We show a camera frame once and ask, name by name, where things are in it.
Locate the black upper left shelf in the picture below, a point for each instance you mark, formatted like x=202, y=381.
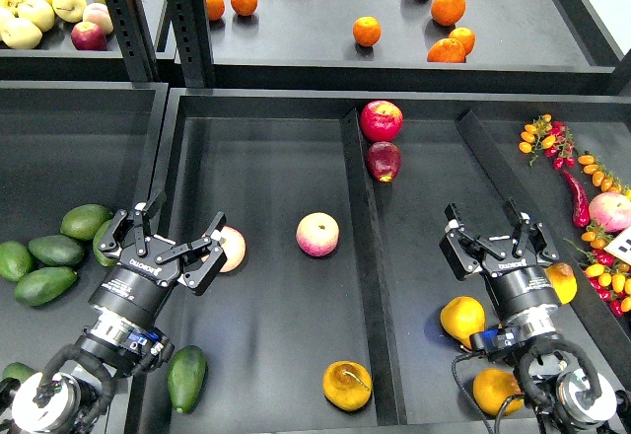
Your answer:
x=57, y=59

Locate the orange right small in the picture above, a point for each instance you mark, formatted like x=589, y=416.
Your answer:
x=465, y=36

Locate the white label card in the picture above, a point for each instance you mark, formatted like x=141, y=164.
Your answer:
x=620, y=246

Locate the pale apple with stem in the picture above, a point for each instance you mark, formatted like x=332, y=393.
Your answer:
x=70, y=11

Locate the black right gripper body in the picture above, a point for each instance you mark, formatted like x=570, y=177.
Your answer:
x=517, y=288

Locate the black shelf upright left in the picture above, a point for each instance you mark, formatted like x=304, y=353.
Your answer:
x=133, y=36

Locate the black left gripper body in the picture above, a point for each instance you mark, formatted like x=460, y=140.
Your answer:
x=137, y=287

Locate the pale yellow apple front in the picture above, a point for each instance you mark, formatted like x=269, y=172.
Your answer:
x=20, y=33

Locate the dark avocado bottom left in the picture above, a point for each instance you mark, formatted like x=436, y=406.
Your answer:
x=18, y=371

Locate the pink apple right tray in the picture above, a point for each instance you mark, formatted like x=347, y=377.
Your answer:
x=611, y=211

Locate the cherry tomato bunch top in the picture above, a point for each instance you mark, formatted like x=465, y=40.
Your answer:
x=549, y=138

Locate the red chili pepper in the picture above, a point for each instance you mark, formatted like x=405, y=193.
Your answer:
x=580, y=214

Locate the pale yellow apple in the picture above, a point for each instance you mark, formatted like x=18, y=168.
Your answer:
x=20, y=33
x=39, y=12

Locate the yellow pear brown spot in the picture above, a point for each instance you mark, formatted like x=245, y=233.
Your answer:
x=563, y=280

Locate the orange front right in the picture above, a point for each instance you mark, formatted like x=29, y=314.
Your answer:
x=447, y=50

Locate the pink apple centre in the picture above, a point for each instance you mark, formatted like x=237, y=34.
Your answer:
x=317, y=234

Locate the pale yellow apple middle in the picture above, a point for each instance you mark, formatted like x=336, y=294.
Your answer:
x=39, y=12

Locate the pink apple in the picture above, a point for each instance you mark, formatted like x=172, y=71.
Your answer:
x=317, y=234
x=233, y=244

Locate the dark red apple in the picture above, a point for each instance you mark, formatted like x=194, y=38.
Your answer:
x=383, y=160

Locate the green avocado lower pile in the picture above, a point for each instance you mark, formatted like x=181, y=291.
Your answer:
x=42, y=286

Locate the orange cherry tomato vine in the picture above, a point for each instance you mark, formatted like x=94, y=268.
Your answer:
x=602, y=177

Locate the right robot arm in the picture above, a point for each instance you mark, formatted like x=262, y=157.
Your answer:
x=558, y=380

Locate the pink apple left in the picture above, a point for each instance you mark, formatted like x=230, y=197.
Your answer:
x=233, y=244

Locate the black left tray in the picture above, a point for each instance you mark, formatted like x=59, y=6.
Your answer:
x=64, y=144

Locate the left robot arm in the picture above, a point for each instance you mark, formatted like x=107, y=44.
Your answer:
x=78, y=384

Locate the cherry tomato bunch lower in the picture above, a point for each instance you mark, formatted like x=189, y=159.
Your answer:
x=608, y=274

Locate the red apple on shelf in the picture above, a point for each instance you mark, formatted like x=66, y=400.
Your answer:
x=88, y=36

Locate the black middle divided tray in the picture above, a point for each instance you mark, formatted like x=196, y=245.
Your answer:
x=269, y=158

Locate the peach coloured fruit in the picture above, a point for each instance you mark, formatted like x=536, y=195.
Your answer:
x=98, y=14

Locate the black shelf upright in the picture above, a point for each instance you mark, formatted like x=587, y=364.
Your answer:
x=190, y=23
x=133, y=36

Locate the bright red apple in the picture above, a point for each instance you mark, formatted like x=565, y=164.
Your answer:
x=380, y=121

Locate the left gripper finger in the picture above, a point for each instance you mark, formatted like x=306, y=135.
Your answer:
x=196, y=263
x=136, y=221

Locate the black shelf upright right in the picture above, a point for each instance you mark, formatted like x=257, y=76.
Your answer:
x=190, y=23

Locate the cherry tomato bunch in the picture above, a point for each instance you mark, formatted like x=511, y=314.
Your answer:
x=608, y=274
x=549, y=138

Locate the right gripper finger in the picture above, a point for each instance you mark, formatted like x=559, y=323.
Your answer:
x=464, y=251
x=531, y=241

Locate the black upper right shelf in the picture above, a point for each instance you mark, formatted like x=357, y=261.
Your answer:
x=523, y=46

